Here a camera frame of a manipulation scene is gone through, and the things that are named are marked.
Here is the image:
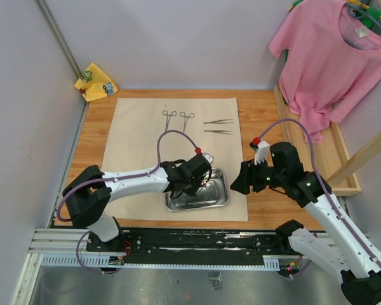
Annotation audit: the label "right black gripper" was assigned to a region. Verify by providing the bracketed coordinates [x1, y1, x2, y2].
[231, 155, 286, 194]

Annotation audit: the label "stainless steel tray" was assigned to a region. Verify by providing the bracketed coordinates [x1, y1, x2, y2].
[165, 168, 229, 212]

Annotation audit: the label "steel surgical forceps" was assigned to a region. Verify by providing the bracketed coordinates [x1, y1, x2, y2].
[203, 119, 233, 125]

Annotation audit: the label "beige cloth wrap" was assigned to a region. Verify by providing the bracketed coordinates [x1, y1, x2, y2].
[101, 98, 248, 222]

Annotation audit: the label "long steel hemostat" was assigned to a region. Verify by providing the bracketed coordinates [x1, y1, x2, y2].
[180, 112, 195, 133]

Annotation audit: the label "steel hemostat clamp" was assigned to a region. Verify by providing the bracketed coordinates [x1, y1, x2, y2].
[162, 110, 177, 132]

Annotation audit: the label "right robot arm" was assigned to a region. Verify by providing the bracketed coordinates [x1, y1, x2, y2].
[231, 138, 381, 304]

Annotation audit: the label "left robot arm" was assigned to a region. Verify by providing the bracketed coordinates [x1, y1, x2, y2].
[63, 152, 214, 252]

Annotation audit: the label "yellow printed cloth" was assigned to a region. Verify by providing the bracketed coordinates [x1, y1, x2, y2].
[74, 62, 119, 102]

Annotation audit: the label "wooden pole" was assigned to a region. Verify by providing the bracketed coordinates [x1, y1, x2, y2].
[327, 130, 381, 187]

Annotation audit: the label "pink t-shirt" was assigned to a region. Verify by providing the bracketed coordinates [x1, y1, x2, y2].
[269, 0, 381, 143]

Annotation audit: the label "green clothes hanger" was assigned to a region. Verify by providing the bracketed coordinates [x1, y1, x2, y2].
[345, 1, 381, 31]

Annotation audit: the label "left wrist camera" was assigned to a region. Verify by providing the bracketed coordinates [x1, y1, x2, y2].
[195, 147, 214, 164]

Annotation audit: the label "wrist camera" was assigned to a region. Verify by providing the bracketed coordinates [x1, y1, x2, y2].
[250, 137, 270, 165]
[195, 147, 214, 164]

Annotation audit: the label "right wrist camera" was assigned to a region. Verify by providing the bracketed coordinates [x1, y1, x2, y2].
[250, 137, 270, 165]

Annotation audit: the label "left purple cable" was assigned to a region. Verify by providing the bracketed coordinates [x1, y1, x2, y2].
[57, 130, 203, 276]

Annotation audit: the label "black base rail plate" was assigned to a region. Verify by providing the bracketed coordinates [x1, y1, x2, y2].
[86, 227, 299, 266]

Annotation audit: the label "wooden tray frame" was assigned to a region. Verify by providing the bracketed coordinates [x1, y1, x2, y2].
[274, 85, 361, 196]

